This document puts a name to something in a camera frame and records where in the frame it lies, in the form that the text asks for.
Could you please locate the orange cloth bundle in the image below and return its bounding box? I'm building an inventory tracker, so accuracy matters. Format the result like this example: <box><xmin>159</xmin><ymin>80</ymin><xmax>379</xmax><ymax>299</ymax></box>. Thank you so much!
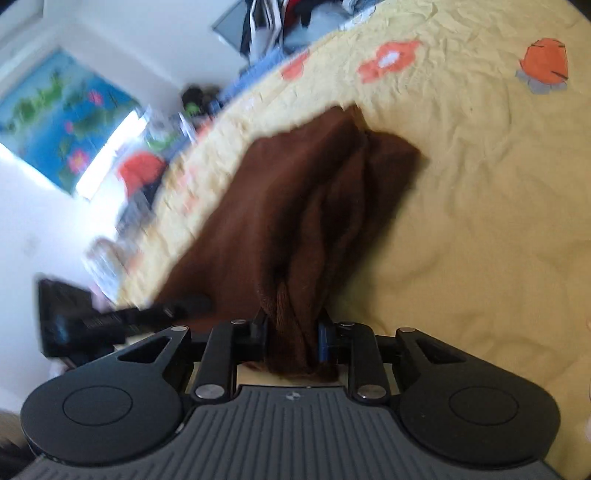
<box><xmin>117</xmin><ymin>154</ymin><xmax>168</xmax><ymax>195</ymax></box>

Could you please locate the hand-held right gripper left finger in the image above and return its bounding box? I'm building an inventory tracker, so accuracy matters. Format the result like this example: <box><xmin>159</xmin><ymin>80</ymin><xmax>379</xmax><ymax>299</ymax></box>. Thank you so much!
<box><xmin>110</xmin><ymin>308</ymin><xmax>269</xmax><ymax>403</ymax></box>

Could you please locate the grey flat panel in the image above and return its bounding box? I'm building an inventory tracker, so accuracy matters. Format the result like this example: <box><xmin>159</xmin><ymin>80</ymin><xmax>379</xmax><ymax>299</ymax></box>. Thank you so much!
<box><xmin>211</xmin><ymin>0</ymin><xmax>252</xmax><ymax>43</ymax></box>

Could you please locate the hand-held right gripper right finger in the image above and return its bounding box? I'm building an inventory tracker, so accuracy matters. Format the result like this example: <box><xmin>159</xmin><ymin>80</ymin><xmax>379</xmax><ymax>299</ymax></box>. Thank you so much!
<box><xmin>318</xmin><ymin>308</ymin><xmax>484</xmax><ymax>403</ymax></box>

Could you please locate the yellow carrot-print blanket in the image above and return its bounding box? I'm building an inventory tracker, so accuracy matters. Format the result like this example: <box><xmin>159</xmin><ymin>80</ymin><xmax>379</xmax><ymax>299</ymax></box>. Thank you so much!
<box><xmin>115</xmin><ymin>0</ymin><xmax>591</xmax><ymax>467</ymax></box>

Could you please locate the pile of folded clothes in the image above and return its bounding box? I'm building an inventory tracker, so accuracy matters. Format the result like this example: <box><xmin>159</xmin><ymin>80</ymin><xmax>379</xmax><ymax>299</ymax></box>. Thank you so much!
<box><xmin>240</xmin><ymin>0</ymin><xmax>375</xmax><ymax>61</ymax></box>

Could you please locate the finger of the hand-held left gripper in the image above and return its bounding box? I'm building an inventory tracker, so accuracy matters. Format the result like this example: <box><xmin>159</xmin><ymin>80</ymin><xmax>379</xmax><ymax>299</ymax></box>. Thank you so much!
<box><xmin>95</xmin><ymin>295</ymin><xmax>214</xmax><ymax>339</ymax></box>

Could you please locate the lotus pond wall poster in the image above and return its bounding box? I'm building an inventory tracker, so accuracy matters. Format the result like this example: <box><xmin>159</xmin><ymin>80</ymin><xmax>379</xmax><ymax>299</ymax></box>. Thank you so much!
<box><xmin>0</xmin><ymin>48</ymin><xmax>141</xmax><ymax>195</ymax></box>

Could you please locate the brown fleece garment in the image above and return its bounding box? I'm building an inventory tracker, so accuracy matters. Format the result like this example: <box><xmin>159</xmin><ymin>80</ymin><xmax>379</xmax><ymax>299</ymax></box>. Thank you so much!
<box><xmin>154</xmin><ymin>104</ymin><xmax>423</xmax><ymax>384</ymax></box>

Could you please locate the blue quilted bed cover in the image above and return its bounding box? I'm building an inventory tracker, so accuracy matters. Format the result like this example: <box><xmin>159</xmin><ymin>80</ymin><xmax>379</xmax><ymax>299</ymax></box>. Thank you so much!
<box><xmin>215</xmin><ymin>46</ymin><xmax>289</xmax><ymax>109</ymax></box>

